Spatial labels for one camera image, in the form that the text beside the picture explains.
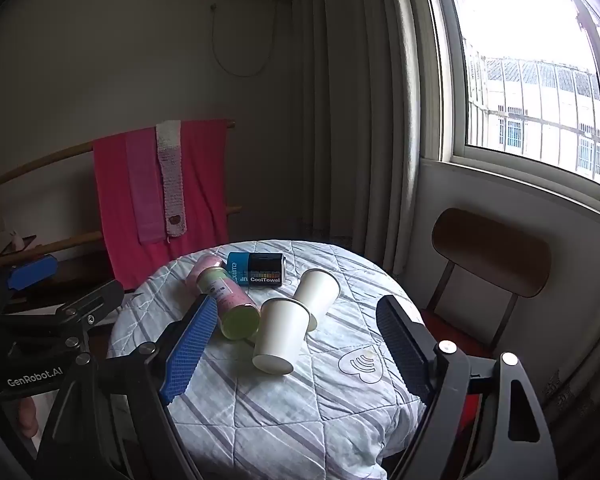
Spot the knitted pink and white strip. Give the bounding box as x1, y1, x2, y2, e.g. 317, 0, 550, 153
156, 120, 189, 238

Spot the light pink towel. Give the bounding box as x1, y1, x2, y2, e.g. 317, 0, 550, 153
125, 127, 167, 247

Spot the wooden towel rack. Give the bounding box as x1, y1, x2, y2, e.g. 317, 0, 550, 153
0, 119, 243, 267

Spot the quilted striped table cover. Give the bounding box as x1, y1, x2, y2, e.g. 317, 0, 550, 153
106, 240, 431, 480

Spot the bright pink towel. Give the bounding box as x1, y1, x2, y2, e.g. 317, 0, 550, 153
92, 120, 231, 291

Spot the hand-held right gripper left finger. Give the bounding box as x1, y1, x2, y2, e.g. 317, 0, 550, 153
32, 294, 218, 480

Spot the thin wall cable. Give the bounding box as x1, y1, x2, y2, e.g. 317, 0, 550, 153
210, 2, 301, 79

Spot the grey curtain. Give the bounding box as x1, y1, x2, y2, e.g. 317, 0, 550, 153
292, 0, 433, 277

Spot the pink cylindrical canister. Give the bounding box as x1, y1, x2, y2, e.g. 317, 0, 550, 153
186, 255, 261, 342

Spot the blue and black canister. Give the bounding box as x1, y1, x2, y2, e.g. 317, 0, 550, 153
227, 252, 287, 288

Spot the white paper cup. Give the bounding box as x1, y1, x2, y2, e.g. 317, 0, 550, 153
251, 297, 311, 376
292, 268, 341, 332

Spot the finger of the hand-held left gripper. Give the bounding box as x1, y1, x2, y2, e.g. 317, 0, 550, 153
2, 280, 126, 361
0, 254, 60, 322

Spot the person's left hand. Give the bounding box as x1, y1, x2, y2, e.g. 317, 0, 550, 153
19, 395, 37, 437

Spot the white framed window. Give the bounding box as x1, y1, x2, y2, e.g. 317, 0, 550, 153
420, 0, 600, 207

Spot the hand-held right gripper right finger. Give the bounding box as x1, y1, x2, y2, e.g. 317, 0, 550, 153
376, 295, 560, 480

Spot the wooden chair with red seat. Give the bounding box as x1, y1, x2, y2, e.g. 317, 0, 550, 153
420, 207, 553, 441

